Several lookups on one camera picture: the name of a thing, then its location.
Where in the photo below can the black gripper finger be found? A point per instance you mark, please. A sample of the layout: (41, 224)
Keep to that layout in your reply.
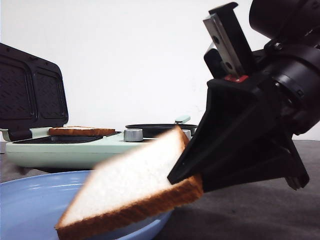
(266, 158)

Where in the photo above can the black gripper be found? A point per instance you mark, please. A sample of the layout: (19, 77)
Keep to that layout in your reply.
(280, 95)

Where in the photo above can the toast slice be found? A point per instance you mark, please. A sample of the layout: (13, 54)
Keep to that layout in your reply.
(80, 131)
(129, 188)

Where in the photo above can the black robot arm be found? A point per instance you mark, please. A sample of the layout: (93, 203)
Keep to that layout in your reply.
(286, 23)

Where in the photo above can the mint green breakfast maker base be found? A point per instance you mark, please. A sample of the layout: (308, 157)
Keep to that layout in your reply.
(41, 150)

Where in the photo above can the right silver control knob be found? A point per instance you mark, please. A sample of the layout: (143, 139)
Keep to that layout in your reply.
(187, 133)

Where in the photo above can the silver control knob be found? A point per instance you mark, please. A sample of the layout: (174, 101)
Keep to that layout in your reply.
(187, 133)
(133, 135)

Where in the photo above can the left silver control knob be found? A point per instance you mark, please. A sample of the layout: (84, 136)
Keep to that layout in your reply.
(133, 135)

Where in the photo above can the black sandwich maker lid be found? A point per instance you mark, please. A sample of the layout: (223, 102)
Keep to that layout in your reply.
(32, 94)

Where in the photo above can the blue plate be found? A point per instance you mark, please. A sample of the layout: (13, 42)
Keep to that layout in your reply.
(30, 207)

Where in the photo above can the black frying pan green handle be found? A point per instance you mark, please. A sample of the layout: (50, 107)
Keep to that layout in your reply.
(151, 130)

